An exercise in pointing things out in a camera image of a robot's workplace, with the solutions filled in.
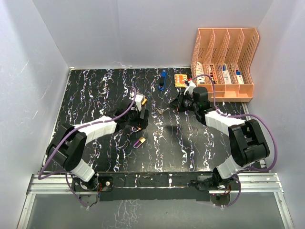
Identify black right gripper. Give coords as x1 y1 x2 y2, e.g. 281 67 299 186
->
167 91 198 113

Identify small brass padlock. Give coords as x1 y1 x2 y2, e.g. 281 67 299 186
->
133 136 146 149

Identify silver key bunch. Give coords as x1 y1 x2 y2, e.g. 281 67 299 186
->
155 107 166 115

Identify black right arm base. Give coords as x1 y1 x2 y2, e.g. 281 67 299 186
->
187 175 235 194

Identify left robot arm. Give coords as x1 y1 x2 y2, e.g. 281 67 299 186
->
46 109 149 190

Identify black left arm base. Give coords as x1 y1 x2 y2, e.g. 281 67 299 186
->
72 174 113 193

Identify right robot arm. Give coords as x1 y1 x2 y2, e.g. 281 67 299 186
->
168 87 270 189

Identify yellow spiral notebook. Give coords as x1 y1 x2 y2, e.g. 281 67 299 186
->
174 74 188 88

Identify red black item in organizer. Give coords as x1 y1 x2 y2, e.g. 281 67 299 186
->
209 64 216 83

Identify white blue box in organizer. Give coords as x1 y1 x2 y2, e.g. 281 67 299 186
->
218 63 232 84

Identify blue red box in organizer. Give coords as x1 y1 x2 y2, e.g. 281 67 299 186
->
235 69 244 84

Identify orange file organizer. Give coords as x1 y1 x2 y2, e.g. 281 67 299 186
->
191 28 259 102

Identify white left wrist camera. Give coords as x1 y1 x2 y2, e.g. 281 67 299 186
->
129 92 145 111

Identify aluminium frame rail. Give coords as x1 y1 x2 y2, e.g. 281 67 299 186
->
18 102 295 229

